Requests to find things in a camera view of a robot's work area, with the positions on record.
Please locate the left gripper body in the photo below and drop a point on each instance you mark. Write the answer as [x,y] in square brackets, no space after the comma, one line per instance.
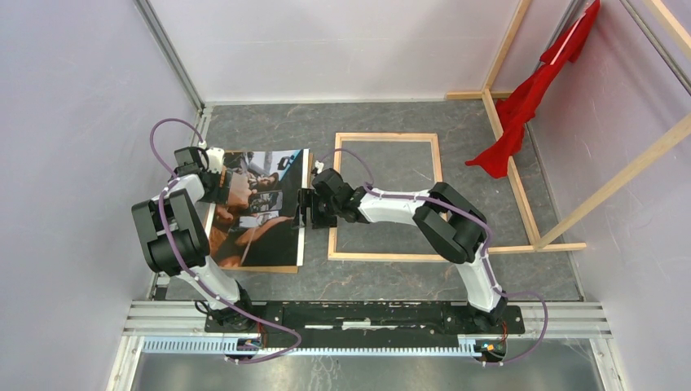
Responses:
[216,194]

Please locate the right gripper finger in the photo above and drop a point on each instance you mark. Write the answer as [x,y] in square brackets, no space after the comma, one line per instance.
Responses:
[300,219]
[304,198]

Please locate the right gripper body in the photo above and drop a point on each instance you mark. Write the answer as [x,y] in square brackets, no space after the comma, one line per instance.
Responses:
[324,214]

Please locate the white wooden picture frame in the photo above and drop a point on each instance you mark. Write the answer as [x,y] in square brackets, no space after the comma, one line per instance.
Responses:
[432,139]

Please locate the photo print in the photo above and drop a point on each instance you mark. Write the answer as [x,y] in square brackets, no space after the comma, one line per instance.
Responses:
[259,216]

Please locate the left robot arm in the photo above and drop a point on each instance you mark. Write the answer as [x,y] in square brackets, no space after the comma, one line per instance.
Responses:
[174,240]

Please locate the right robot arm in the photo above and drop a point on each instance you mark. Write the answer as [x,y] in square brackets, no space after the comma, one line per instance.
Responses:
[453,227]

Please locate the wooden backing board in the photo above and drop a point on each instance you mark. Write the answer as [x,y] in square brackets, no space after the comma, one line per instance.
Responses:
[270,269]

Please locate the wooden beam rack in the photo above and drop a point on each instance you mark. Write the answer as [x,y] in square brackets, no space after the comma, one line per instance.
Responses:
[539,243]

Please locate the red cloth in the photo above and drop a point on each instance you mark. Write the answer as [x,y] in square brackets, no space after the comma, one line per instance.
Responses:
[521,105]

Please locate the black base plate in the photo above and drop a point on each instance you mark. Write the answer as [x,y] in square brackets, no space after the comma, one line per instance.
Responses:
[363,324]

